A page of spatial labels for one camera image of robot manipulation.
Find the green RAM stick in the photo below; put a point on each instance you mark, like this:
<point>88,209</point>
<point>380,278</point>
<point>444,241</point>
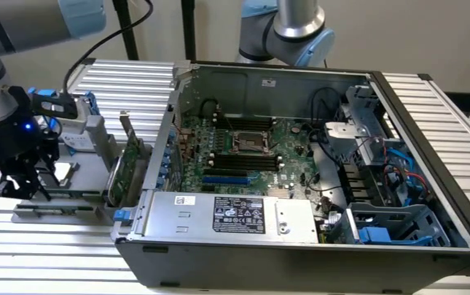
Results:
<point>75,193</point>
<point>53,210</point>

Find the green graphics card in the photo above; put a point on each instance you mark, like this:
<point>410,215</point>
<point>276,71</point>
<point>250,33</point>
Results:
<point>130,159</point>

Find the white disk with label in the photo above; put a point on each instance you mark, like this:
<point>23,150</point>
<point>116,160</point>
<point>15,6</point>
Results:
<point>75,135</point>

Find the grey parts rack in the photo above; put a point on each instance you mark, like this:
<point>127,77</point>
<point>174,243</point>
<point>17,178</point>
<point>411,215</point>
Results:
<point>83,166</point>

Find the blue case latch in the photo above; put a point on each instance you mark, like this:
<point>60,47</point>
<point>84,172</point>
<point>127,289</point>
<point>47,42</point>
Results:
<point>122,215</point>

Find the silver metal drive cage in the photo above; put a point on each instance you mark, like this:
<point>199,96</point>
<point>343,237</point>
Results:
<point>351,129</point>

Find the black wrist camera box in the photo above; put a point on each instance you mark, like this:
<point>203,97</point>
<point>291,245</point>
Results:
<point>48,103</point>

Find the grey disk bay cage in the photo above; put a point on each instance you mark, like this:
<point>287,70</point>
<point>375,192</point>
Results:
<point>398,221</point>

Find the green motherboard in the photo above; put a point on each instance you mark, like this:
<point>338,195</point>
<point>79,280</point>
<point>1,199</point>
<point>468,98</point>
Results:
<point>287,159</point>

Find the black expansion slot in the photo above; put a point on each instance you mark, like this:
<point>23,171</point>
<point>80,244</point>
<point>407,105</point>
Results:
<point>224,172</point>

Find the black stand pole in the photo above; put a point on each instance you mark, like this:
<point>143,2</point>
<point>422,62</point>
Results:
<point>187,30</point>
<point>126,30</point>

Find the round coin battery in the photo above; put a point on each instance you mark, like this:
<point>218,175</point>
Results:
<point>295,129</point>

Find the blue expansion slot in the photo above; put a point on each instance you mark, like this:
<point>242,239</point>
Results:
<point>224,180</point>

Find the silver power supply unit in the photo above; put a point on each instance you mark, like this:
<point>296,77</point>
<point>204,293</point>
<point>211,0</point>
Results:
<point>194,218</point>

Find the black RAM slot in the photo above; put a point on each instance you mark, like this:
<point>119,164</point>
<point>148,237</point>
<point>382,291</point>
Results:
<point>243,124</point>
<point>244,163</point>
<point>243,127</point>
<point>244,155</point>
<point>243,117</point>
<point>243,120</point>
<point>244,159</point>
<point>244,166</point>

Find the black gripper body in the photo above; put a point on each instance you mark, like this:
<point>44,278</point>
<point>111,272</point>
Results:
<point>8,141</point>

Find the CPU socket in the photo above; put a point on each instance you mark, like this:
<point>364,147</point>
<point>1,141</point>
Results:
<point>251,142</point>

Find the black open PC case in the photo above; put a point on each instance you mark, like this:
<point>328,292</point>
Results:
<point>283,264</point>

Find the silver CPU chip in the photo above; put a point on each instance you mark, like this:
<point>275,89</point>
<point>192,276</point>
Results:
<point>63,172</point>

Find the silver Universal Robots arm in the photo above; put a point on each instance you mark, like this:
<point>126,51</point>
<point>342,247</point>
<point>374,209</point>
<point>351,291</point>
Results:
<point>13,27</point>

